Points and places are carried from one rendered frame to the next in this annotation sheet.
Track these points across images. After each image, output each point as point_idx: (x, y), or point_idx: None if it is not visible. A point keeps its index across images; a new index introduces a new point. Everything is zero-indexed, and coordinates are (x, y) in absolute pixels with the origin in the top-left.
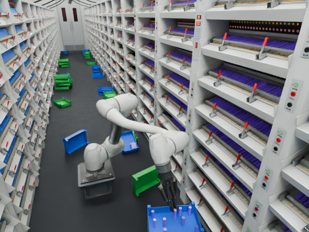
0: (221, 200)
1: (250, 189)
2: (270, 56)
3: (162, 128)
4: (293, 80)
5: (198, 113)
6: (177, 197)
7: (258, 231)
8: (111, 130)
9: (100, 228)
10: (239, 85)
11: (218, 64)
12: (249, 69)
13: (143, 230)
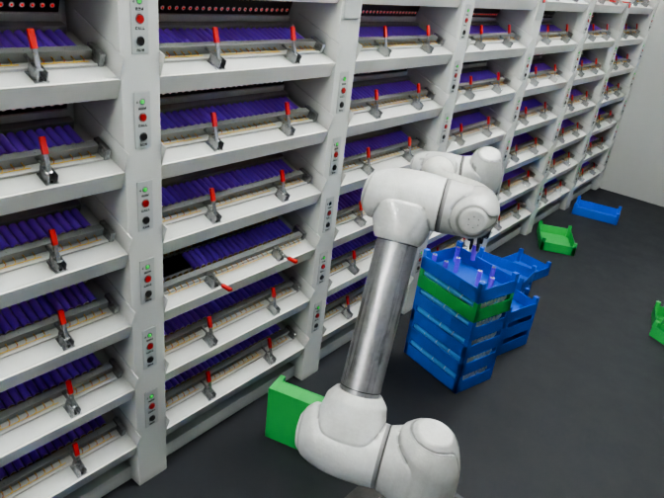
0: (372, 247)
1: None
2: None
3: (435, 167)
4: (466, 6)
5: (351, 132)
6: (304, 383)
7: None
8: (394, 334)
9: (489, 484)
10: (396, 41)
11: None
12: (366, 15)
13: (426, 412)
